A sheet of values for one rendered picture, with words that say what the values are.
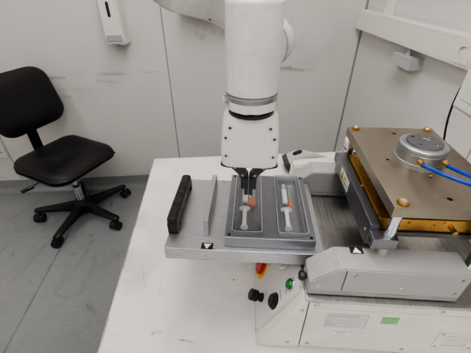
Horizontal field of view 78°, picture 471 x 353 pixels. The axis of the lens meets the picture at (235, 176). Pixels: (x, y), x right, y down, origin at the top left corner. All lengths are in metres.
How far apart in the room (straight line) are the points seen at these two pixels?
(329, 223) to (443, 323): 0.26
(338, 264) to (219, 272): 0.37
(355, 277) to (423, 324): 0.19
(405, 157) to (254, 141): 0.26
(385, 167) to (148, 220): 0.69
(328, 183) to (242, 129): 0.32
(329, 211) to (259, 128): 0.32
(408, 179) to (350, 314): 0.26
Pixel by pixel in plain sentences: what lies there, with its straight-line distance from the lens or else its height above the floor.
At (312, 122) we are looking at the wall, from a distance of 2.23.
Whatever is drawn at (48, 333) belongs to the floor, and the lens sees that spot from 1.78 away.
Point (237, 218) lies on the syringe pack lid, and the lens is 0.56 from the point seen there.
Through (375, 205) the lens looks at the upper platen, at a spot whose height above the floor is 1.06.
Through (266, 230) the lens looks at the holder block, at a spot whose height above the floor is 0.99.
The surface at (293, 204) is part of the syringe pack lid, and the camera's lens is 0.60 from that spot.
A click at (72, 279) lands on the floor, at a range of 1.93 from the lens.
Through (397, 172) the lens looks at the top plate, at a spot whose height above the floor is 1.11.
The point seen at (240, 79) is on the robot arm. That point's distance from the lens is 0.45.
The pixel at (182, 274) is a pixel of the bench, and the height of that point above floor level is 0.75.
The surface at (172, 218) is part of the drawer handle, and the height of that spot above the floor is 1.01.
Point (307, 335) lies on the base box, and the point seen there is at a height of 0.81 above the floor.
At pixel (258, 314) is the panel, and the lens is 0.71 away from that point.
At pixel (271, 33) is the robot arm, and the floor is 1.32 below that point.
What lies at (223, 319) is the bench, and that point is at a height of 0.75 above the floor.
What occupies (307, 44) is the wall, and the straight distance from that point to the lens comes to 2.04.
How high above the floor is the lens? 1.39
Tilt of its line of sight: 35 degrees down
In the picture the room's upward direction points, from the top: straight up
